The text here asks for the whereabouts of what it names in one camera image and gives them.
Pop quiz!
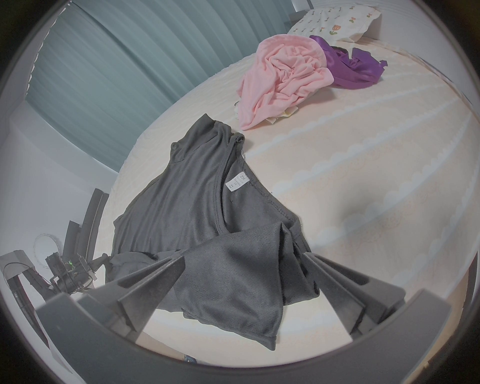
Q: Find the white printed pillow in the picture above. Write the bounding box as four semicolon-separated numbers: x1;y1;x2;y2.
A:
287;4;382;43

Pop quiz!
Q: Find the pink garment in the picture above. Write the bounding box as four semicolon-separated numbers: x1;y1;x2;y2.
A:
237;34;335;131

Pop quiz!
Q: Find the purple garment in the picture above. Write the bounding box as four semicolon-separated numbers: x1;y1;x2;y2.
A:
309;35;389;91

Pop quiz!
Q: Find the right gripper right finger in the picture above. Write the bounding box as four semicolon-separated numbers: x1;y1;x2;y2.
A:
302;252;406;334

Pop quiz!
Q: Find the round white mirror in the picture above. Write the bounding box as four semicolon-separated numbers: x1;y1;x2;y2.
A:
34;233;61;259

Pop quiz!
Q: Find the black T-shirt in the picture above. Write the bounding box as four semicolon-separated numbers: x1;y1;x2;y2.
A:
100;114;321;352

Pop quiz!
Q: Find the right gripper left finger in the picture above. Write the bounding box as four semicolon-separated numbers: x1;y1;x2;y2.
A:
80;258;187;331

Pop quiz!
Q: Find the cream printed garment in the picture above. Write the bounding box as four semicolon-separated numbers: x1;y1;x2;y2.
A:
264;107;299;124

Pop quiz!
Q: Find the bed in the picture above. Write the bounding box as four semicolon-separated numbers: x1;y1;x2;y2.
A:
110;0;479;370

